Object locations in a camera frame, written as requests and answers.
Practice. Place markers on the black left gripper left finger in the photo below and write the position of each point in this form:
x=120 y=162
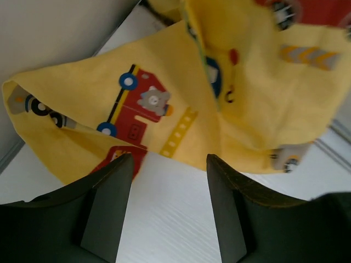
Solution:
x=80 y=222

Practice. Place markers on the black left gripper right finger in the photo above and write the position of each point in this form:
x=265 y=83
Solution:
x=257 y=224

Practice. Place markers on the yellow vehicle print cloth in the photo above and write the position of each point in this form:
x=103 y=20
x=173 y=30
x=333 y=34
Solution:
x=253 y=82

